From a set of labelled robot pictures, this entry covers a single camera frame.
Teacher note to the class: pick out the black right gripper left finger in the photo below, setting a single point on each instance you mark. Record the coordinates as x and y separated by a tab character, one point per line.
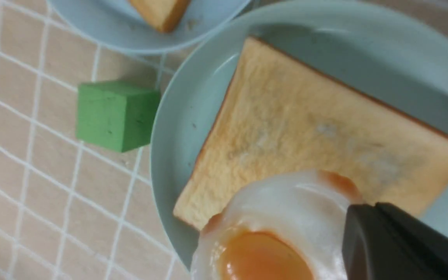
372	250

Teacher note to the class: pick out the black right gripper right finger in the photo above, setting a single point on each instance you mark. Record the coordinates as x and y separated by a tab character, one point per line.
430	245

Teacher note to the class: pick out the fried egg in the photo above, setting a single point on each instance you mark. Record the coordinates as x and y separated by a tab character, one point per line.
287	227

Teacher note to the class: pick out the toast slice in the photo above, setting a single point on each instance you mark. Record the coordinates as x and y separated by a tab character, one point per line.
163	15
280	115

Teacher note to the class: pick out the mint green centre plate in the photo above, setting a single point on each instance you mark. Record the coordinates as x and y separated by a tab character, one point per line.
381	52

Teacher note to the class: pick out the green cube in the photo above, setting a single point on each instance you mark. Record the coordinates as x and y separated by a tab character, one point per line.
116	115

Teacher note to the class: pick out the checkered tan tablecloth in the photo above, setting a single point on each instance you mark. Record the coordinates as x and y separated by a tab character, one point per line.
70	210

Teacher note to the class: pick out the light blue left plate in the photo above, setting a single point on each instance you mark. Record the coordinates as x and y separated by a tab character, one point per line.
117	25

